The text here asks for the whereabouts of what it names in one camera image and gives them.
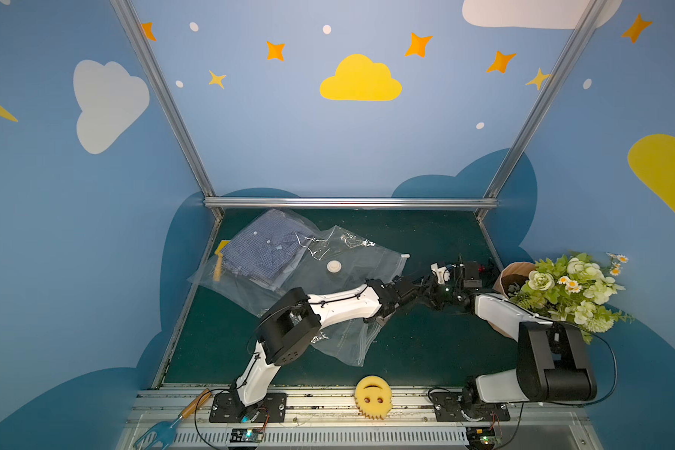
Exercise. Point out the left circuit board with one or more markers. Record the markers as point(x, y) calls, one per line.
point(247, 436)

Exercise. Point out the yellow toy shovel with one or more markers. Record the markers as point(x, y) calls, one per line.
point(218, 266)

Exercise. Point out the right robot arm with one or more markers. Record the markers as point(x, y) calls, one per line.
point(553, 364)

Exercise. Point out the right circuit board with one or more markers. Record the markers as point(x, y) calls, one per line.
point(481, 438)

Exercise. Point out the blue checkered shirt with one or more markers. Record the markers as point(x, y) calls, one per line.
point(268, 249)

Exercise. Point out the aluminium frame back bar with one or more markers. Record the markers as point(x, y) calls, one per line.
point(351, 203)

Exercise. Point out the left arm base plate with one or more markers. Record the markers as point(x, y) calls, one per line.
point(227, 408)

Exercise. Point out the clear plastic vacuum bag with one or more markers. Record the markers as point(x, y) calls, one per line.
point(335, 260)

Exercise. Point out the flower bouquet in paper pot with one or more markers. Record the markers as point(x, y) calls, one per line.
point(573, 288)

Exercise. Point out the yellow smiley sponge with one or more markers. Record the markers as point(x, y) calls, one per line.
point(373, 397)

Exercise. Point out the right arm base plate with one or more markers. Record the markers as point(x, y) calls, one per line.
point(449, 406)

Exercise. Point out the blue fork wooden handle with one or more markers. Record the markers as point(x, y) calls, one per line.
point(163, 434)

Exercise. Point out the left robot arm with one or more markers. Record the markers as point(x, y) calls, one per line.
point(287, 330)

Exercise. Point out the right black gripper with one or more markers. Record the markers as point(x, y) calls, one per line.
point(447, 292)

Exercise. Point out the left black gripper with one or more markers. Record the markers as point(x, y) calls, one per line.
point(419, 284)

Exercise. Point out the circuit board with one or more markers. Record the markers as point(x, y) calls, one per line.
point(247, 436)
point(481, 438)

